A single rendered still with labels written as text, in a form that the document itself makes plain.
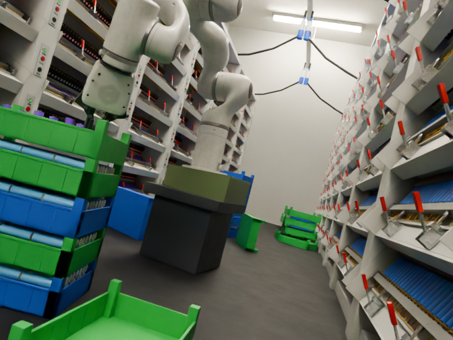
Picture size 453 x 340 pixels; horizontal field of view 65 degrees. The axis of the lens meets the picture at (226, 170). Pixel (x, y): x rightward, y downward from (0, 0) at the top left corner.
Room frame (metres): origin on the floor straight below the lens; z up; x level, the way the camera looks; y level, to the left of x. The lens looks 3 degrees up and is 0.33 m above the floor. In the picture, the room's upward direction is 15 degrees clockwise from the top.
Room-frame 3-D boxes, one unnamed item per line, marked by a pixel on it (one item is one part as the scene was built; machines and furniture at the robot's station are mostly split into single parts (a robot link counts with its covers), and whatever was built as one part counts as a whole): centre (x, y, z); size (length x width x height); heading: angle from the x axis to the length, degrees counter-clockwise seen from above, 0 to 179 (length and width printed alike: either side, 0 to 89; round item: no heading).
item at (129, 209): (1.78, 0.40, 0.10); 0.30 x 0.08 x 0.20; 51
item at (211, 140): (1.47, 0.09, 0.47); 0.19 x 0.19 x 0.18
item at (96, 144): (0.80, 0.40, 0.36); 0.30 x 0.20 x 0.08; 90
